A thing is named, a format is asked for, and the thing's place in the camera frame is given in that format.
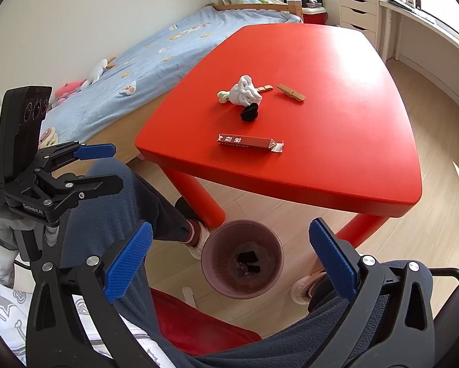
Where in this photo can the red table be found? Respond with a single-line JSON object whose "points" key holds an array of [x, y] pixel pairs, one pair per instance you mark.
{"points": [[310, 84]]}

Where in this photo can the wooden clothespin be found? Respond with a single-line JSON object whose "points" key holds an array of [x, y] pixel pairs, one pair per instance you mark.
{"points": [[290, 92], [267, 87]]}

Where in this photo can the person's white shoe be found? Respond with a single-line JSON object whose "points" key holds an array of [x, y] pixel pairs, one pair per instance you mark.
{"points": [[199, 243], [302, 287]]}

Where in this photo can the person's left leg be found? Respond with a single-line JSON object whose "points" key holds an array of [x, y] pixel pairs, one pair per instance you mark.
{"points": [[137, 199]]}

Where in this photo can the white tissue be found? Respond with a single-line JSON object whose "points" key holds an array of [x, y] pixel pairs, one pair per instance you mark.
{"points": [[245, 90]]}

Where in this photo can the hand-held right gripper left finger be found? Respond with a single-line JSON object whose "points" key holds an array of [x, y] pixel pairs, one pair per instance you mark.
{"points": [[130, 264]]}

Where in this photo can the translucent purple waste bin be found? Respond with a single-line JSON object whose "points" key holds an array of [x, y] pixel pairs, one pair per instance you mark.
{"points": [[218, 260]]}

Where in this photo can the person's white patterned shirt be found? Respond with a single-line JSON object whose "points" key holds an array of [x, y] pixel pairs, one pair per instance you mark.
{"points": [[7, 314]]}

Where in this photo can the wooden bed with blue sheet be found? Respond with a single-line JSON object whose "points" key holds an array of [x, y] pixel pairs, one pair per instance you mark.
{"points": [[137, 61]]}

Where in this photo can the person's left white shoe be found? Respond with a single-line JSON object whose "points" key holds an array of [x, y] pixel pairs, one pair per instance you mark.
{"points": [[199, 243]]}

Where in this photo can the white wall desk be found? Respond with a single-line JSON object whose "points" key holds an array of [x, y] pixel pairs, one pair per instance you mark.
{"points": [[425, 23]]}

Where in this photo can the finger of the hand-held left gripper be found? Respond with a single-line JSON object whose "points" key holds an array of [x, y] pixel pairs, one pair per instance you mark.
{"points": [[103, 184], [95, 151]]}

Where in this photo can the red paper wrapper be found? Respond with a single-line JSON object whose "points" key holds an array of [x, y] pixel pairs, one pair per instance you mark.
{"points": [[245, 142]]}

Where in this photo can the white strip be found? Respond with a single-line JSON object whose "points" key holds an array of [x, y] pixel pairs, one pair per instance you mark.
{"points": [[188, 297]]}

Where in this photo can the pink plush toy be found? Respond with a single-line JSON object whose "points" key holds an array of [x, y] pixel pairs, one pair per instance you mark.
{"points": [[68, 91]]}

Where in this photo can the small picture frame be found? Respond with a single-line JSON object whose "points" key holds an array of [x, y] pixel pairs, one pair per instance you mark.
{"points": [[415, 0]]}

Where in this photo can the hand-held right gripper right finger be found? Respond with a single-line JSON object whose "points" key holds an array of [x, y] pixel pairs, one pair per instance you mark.
{"points": [[333, 260]]}

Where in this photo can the red seat cushion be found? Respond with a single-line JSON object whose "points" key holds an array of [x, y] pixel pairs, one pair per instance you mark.
{"points": [[199, 326]]}

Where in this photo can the red storage box white lid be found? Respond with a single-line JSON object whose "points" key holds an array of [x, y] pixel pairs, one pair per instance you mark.
{"points": [[313, 15]]}

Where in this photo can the person's right white shoe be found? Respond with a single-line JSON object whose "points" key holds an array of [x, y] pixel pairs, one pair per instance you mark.
{"points": [[302, 287]]}

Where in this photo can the white drawer cabinet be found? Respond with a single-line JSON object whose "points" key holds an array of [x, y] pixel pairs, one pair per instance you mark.
{"points": [[358, 11]]}

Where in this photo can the white goose plush toy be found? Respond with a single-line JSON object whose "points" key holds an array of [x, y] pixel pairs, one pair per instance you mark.
{"points": [[99, 71]]}

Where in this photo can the dark scraps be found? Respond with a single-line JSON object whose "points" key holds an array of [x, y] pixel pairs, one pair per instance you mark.
{"points": [[248, 264]]}

